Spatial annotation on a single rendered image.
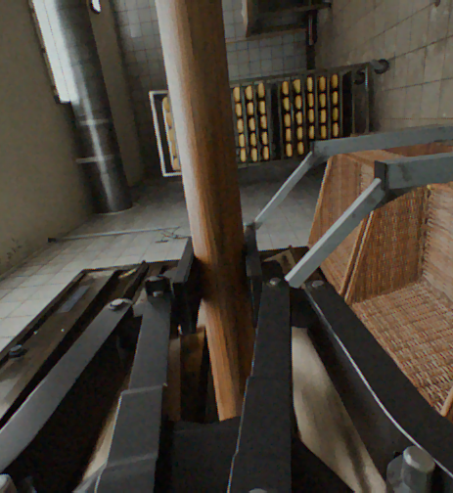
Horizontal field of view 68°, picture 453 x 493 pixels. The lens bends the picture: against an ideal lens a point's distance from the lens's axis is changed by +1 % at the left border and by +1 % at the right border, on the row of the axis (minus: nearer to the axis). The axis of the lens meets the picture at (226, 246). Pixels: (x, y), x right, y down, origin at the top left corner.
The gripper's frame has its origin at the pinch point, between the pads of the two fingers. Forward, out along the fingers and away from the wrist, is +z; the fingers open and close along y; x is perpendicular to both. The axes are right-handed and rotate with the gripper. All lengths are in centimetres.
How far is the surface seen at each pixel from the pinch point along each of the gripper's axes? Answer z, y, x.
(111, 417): 50, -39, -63
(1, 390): 63, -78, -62
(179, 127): -0.6, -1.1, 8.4
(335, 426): 40, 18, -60
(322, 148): 82, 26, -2
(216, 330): -1.0, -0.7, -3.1
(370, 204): 35.5, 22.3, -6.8
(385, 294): 85, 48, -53
